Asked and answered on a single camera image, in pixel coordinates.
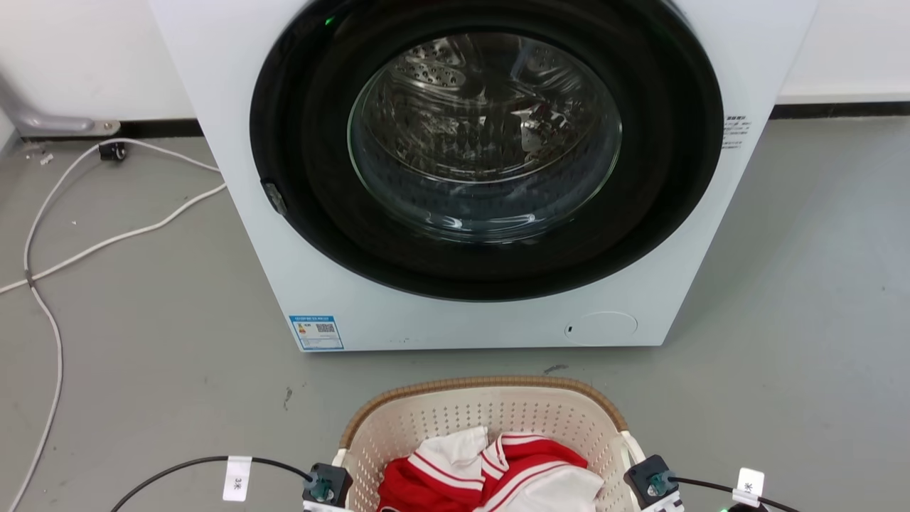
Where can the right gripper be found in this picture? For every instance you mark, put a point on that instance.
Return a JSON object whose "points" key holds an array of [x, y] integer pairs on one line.
{"points": [[665, 505]]}

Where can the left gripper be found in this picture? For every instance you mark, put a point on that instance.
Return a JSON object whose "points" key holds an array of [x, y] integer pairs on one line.
{"points": [[320, 507]]}

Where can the beige perforated laundry basket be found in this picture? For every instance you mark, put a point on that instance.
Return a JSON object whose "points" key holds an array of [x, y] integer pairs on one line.
{"points": [[455, 409]]}

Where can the red and white striped garment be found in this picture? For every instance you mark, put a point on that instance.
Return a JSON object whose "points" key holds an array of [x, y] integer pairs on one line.
{"points": [[526, 462]]}

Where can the blue energy label sticker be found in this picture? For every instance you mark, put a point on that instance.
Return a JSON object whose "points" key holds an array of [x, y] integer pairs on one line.
{"points": [[317, 332]]}

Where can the round filter cover flap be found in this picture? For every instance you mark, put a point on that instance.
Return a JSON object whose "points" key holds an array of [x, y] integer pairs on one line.
{"points": [[604, 328]]}

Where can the black round washer door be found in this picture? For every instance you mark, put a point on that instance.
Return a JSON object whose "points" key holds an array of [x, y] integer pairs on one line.
{"points": [[661, 178]]}

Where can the small black plug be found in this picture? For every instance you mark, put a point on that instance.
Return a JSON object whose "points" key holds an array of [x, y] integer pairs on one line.
{"points": [[112, 151]]}

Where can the white front-load washing machine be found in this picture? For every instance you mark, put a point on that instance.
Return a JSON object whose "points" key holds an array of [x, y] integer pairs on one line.
{"points": [[234, 85]]}

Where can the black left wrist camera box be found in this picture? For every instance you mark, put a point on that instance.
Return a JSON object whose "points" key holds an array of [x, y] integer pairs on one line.
{"points": [[334, 478]]}

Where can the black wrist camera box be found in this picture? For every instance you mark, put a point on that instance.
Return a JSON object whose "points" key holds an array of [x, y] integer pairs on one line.
{"points": [[643, 473], [334, 478]]}

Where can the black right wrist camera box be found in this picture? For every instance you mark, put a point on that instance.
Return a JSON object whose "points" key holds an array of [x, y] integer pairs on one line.
{"points": [[643, 473]]}

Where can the grey metal floor bracket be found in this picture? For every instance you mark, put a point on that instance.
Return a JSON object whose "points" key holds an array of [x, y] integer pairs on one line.
{"points": [[43, 122]]}

